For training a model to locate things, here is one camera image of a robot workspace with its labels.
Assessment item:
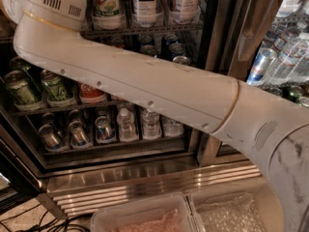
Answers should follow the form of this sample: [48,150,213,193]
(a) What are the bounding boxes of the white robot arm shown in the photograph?
[2,0,309,232]

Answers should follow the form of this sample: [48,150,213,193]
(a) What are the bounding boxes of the front right Red Bull can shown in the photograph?
[95,116,115,144]

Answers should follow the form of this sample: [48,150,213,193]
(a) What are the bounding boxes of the front right Pepsi can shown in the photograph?
[173,55,191,66]

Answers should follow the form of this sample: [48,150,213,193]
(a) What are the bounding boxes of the front left Coca-Cola can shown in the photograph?
[79,83,107,103]

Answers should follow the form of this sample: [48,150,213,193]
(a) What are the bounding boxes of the front middle Red Bull can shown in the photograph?
[69,121,92,149]

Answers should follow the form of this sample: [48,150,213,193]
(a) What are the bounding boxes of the green can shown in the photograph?
[4,71,42,111]
[41,70,74,107]

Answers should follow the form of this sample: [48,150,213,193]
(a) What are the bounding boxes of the front left Red Bull can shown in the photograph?
[39,125,66,152]

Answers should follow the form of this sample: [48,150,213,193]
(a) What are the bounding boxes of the Red Bull can behind glass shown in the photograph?
[246,47,277,85]

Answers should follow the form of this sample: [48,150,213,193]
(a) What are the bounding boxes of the front left green can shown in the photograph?
[4,71,42,111]

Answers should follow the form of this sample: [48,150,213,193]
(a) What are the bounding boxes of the middle water bottle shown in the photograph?
[141,108,161,140]

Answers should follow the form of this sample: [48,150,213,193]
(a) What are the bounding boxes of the water bottle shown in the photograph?
[117,107,138,142]
[141,108,161,140]
[162,116,183,137]

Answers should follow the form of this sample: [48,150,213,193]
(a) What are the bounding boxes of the right water bottle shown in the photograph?
[162,116,183,137]

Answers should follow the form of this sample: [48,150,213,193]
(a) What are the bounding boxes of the left water bottle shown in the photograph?
[117,107,138,142]

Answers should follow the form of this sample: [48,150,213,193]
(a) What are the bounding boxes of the left white tea bottle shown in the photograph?
[132,0,162,28]

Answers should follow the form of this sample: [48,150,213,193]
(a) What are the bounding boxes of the white tea bottle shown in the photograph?
[132,0,162,28]
[170,0,199,24]

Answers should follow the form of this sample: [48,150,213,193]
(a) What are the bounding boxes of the right white tea bottle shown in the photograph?
[170,0,199,24]

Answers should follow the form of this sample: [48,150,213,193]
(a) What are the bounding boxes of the right 7up bottle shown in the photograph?
[93,0,124,30]

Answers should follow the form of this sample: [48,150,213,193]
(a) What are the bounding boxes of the left clear plastic bin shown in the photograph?
[91,192,196,232]

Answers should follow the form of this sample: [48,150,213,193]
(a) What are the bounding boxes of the clear plastic bin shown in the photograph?
[188,177,284,232]
[91,192,196,232]

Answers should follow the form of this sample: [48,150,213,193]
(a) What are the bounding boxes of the right clear plastic bin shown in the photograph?
[188,177,284,232]

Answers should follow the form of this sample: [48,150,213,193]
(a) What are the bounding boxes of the steel fridge door frame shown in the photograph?
[187,0,291,166]

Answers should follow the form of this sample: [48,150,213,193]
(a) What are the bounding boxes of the black floor cables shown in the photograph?
[0,203,91,232]

